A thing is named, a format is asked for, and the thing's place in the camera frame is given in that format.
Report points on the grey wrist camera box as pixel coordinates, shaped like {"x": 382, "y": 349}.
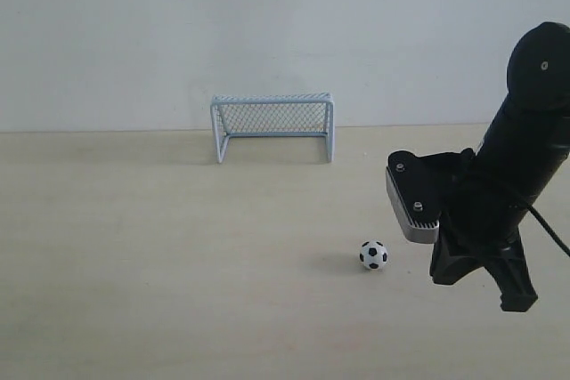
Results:
{"x": 418, "y": 188}

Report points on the small light blue goal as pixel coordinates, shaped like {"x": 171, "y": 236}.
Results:
{"x": 276, "y": 116}

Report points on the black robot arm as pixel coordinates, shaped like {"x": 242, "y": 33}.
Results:
{"x": 531, "y": 128}

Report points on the black and white soccer ball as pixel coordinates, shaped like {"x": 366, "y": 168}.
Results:
{"x": 373, "y": 255}

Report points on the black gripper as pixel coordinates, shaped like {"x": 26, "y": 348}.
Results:
{"x": 481, "y": 209}

